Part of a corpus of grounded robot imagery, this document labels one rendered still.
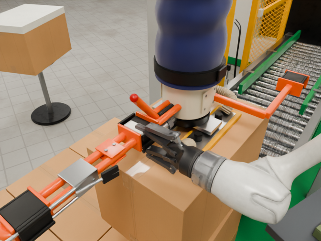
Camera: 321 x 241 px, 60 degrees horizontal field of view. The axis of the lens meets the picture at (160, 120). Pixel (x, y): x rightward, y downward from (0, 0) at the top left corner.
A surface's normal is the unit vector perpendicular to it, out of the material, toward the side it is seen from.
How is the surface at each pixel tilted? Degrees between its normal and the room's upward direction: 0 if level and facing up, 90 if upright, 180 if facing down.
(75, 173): 1
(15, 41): 90
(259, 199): 50
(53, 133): 0
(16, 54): 90
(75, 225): 0
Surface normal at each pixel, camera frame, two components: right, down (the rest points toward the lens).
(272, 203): -0.20, -0.07
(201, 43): 0.22, 0.34
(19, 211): 0.00, -0.80
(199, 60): 0.24, 0.61
